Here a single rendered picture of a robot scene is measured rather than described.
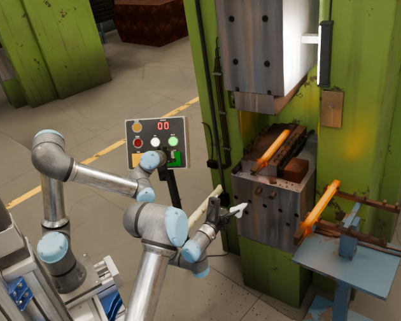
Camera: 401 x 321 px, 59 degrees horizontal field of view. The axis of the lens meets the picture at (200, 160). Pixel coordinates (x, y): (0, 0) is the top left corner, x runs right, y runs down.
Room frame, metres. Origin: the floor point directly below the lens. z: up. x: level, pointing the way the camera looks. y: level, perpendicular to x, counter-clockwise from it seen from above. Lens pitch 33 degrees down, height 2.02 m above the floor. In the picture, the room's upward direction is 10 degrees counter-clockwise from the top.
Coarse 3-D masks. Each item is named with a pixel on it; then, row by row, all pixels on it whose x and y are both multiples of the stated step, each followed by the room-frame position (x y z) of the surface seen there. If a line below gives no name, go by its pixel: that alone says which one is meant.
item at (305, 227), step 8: (336, 184) 1.23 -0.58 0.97; (328, 192) 1.19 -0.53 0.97; (320, 200) 1.15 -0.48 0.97; (328, 200) 1.15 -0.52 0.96; (320, 208) 1.10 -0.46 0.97; (312, 216) 1.06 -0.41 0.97; (304, 224) 1.01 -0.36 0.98; (312, 224) 1.03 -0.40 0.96; (296, 232) 0.98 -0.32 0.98; (304, 232) 1.00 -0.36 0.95; (296, 240) 0.95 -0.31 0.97
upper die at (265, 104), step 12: (300, 84) 1.67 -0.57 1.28; (240, 96) 1.53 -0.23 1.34; (252, 96) 1.49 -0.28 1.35; (264, 96) 1.45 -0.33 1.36; (276, 96) 1.44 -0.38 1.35; (288, 96) 1.55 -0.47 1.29; (240, 108) 1.53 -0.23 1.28; (252, 108) 1.49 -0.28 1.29; (264, 108) 1.45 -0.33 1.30; (276, 108) 1.44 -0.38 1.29
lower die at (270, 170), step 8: (272, 128) 1.81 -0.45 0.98; (280, 128) 1.78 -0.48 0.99; (296, 128) 1.74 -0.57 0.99; (304, 128) 1.73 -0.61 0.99; (272, 136) 1.70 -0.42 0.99; (288, 136) 1.66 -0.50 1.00; (296, 136) 1.66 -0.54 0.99; (264, 144) 1.64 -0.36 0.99; (280, 144) 1.60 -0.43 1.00; (288, 144) 1.59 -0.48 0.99; (296, 144) 1.62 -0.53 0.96; (256, 152) 1.57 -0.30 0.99; (264, 152) 1.54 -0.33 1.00; (280, 152) 1.53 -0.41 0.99; (288, 152) 1.54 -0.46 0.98; (248, 160) 1.52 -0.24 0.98; (256, 160) 1.50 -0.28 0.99; (272, 160) 1.47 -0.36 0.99; (248, 168) 1.52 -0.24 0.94; (264, 168) 1.46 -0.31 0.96; (272, 168) 1.43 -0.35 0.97; (272, 176) 1.43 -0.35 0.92
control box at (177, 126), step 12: (132, 120) 1.78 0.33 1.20; (144, 120) 1.77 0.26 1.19; (156, 120) 1.75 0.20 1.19; (168, 120) 1.73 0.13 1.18; (180, 120) 1.71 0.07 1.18; (132, 132) 1.75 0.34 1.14; (144, 132) 1.73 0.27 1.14; (156, 132) 1.72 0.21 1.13; (168, 132) 1.70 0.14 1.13; (180, 132) 1.68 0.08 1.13; (132, 144) 1.72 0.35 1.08; (144, 144) 1.71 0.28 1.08; (168, 144) 1.67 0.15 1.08; (180, 144) 1.65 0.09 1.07; (132, 168) 1.66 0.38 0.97; (156, 168) 1.63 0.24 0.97; (168, 168) 1.61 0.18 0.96; (180, 168) 1.59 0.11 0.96
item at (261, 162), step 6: (282, 132) 1.70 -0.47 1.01; (288, 132) 1.70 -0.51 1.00; (282, 138) 1.64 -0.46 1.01; (276, 144) 1.59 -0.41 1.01; (270, 150) 1.54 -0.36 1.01; (264, 156) 1.50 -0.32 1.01; (258, 162) 1.45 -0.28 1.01; (264, 162) 1.45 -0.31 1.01; (252, 168) 1.41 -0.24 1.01; (258, 168) 1.42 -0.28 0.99; (252, 174) 1.39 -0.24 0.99
